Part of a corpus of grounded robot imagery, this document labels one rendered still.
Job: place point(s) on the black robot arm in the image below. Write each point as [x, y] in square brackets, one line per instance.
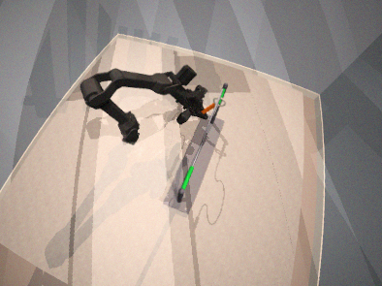
[99, 99]

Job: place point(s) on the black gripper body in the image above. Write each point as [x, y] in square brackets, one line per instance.
[184, 116]

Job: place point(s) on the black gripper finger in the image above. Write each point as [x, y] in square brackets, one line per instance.
[201, 107]
[198, 113]

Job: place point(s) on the orange bar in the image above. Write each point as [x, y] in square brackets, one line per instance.
[212, 105]

